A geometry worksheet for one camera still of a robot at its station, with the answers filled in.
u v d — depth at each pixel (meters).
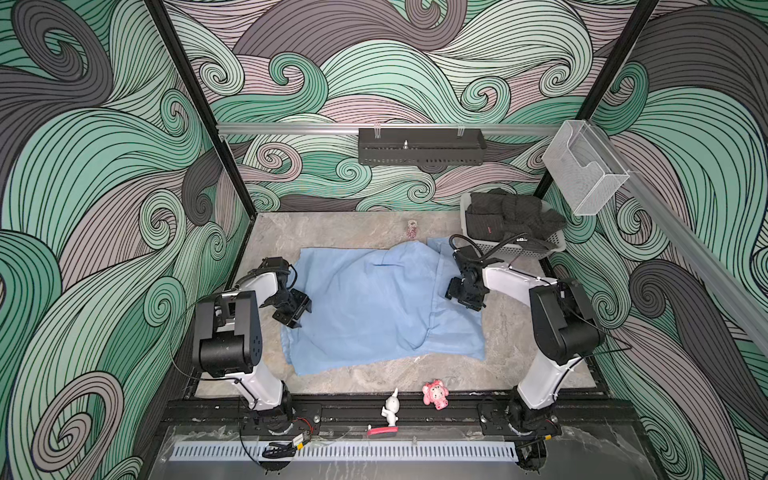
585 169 0.82
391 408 0.73
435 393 0.75
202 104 0.87
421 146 0.95
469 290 0.81
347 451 0.70
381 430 0.68
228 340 0.47
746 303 0.51
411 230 1.10
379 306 0.93
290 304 0.80
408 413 0.75
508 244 1.01
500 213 1.10
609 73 0.81
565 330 0.48
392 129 0.92
